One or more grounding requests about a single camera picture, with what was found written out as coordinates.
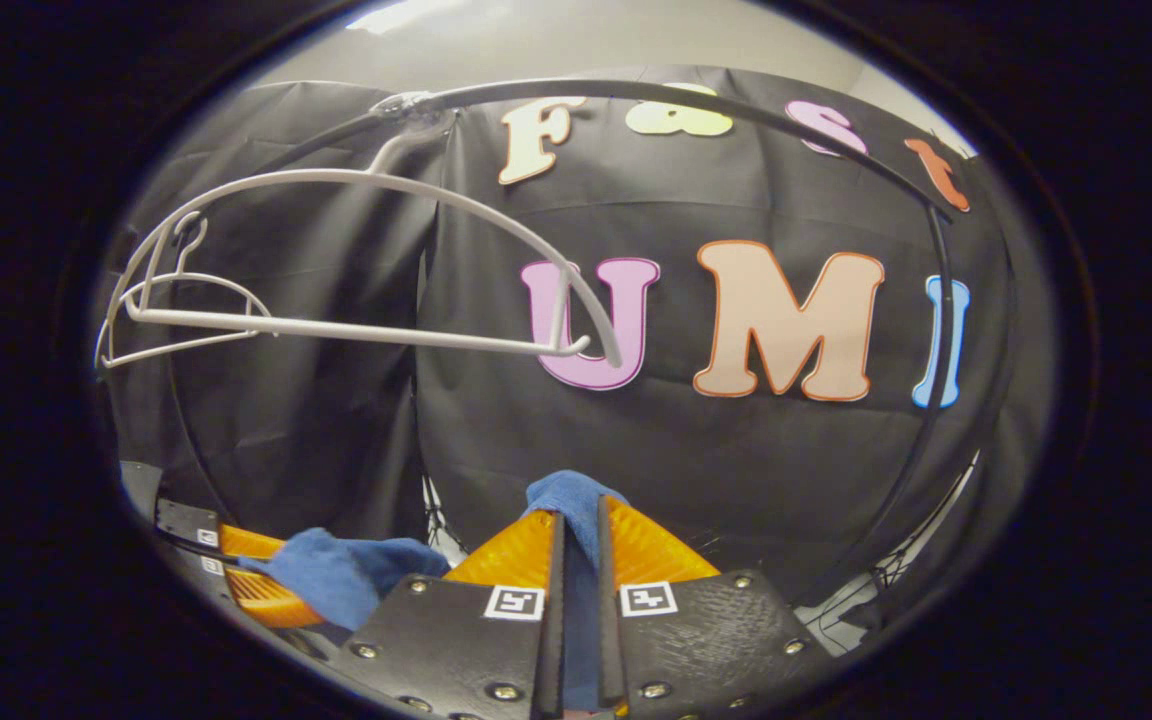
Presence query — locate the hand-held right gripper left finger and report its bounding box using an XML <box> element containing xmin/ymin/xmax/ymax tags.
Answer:
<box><xmin>326</xmin><ymin>510</ymin><xmax>567</xmax><ymax>720</ymax></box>

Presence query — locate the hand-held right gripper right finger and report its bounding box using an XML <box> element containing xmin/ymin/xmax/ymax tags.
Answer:
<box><xmin>596</xmin><ymin>495</ymin><xmax>837</xmax><ymax>720</ymax></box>

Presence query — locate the blue corduroy shirt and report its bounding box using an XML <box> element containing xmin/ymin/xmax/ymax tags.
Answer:
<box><xmin>239</xmin><ymin>470</ymin><xmax>629</xmax><ymax>713</ymax></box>

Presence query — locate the white plastic hanger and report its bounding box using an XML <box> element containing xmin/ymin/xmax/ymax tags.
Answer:
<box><xmin>94</xmin><ymin>212</ymin><xmax>273</xmax><ymax>371</ymax></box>

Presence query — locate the white hanger with taped hook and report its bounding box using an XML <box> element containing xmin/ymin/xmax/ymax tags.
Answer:
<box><xmin>96</xmin><ymin>92</ymin><xmax>627</xmax><ymax>369</ymax></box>

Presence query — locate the black clothes rail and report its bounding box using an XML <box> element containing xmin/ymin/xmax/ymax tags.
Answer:
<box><xmin>236</xmin><ymin>78</ymin><xmax>962</xmax><ymax>601</ymax></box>

